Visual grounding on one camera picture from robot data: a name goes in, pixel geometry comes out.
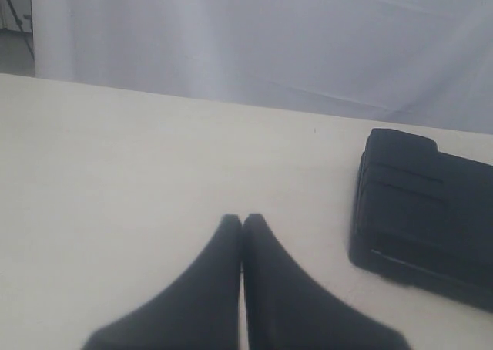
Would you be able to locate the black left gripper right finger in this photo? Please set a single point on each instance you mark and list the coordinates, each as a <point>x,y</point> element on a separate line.
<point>287,309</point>

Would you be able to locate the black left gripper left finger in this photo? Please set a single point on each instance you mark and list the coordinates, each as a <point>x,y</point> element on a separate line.
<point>199,310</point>

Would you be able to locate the black plastic tool case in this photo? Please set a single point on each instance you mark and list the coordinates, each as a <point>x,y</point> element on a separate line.
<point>423,218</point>

